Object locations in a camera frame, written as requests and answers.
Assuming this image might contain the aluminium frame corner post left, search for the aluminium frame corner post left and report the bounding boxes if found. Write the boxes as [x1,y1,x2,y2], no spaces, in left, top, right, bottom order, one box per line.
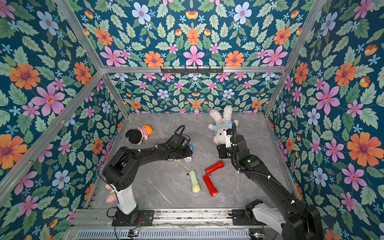
[56,1,129,119]

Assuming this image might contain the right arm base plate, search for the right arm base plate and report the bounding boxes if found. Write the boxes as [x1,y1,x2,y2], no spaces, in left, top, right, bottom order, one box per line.
[229,209,254,226]

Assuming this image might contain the black-haired striped plush doll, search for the black-haired striped plush doll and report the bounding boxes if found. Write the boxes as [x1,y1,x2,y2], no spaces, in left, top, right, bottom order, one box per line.
[126,125,153,145]

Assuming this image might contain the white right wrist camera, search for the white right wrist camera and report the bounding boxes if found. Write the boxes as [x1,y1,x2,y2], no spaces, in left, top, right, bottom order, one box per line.
[225,135,233,148]

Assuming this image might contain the pink pig plush striped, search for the pink pig plush striped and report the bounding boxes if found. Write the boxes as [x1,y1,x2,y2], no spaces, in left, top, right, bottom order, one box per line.
[105,184,117,203]

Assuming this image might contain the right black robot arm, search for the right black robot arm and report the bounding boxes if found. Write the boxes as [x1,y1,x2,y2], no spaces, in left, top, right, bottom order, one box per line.
[217,133,325,240]

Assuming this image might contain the black hook rail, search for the black hook rail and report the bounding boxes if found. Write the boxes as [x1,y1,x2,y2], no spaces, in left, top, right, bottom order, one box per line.
[160,67,224,74]

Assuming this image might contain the white vent grille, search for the white vent grille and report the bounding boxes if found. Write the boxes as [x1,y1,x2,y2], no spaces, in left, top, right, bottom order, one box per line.
[76,229,251,240]

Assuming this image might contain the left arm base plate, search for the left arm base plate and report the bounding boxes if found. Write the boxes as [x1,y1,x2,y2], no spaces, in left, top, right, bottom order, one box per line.
[112,209,155,227]

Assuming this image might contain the white bunny plush blue shirt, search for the white bunny plush blue shirt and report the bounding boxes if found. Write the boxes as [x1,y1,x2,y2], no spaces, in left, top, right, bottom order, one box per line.
[208,106,239,145]

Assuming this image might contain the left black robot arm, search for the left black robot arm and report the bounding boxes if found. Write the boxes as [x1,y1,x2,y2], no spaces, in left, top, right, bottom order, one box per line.
[103,144,193,216]

